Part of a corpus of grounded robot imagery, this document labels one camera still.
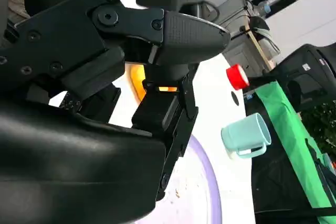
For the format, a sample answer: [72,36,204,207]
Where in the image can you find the grey cabinet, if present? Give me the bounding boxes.
[223,37,266,76]

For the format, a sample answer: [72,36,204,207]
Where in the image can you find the wooden slat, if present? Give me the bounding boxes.
[243,15,277,72]

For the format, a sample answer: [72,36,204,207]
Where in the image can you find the pale green mug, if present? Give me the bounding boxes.
[220,112,271,159]

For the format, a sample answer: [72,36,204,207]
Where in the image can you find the green cloth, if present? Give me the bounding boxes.
[256,81,336,224]

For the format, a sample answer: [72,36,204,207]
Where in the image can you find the black round table grommet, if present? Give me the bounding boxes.
[230,90,240,106]

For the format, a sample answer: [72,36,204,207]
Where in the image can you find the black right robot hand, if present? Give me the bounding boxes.
[0,0,232,224]

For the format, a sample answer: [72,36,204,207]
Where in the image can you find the lilac plate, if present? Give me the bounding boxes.
[141,133,223,224]

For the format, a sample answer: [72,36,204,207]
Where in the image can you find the black case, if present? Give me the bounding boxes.
[271,42,336,112]

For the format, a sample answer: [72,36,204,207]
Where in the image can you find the orange and white bread roll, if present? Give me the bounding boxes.
[125,61,179,103]

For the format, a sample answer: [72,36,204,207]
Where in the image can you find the red round button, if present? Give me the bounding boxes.
[226,63,250,91]

